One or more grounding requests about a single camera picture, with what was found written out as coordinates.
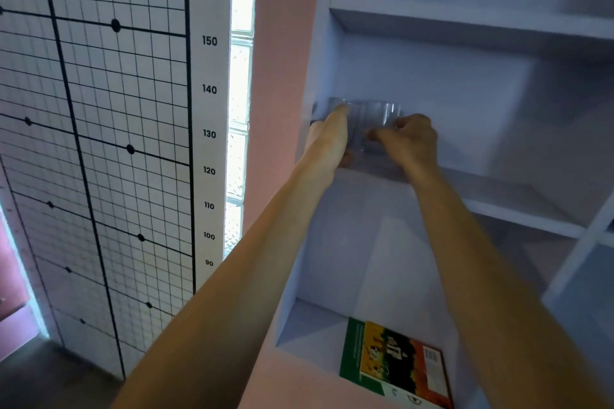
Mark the white grid measurement chart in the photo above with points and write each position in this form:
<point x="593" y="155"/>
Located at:
<point x="105" y="145"/>

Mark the person's left fingers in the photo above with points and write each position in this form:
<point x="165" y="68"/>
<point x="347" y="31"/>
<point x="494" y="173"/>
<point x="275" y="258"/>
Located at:
<point x="338" y="118"/>

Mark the glass block window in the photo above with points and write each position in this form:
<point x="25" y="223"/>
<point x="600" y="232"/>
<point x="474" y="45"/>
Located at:
<point x="240" y="97"/>

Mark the white shelving unit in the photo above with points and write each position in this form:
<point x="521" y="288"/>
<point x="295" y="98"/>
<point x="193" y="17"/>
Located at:
<point x="460" y="159"/>

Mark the green and orange box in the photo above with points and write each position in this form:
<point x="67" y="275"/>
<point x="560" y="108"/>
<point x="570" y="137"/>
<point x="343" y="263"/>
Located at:
<point x="395" y="364"/>

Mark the clear plastic container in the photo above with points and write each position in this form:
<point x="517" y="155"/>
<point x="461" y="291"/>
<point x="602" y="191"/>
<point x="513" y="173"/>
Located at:
<point x="369" y="123"/>

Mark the person's left forearm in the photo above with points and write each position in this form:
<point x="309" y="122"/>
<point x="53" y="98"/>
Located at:
<point x="225" y="293"/>

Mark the person's right forearm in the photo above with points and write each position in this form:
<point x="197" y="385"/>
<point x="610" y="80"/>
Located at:
<point x="494" y="293"/>

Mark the person's right hand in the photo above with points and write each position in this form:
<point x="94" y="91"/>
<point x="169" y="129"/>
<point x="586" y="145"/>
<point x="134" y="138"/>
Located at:
<point x="413" y="142"/>

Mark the person's left hand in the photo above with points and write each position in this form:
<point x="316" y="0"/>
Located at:
<point x="330" y="137"/>

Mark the person's right fingers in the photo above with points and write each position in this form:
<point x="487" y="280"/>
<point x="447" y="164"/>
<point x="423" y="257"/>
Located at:
<point x="388" y="133"/>

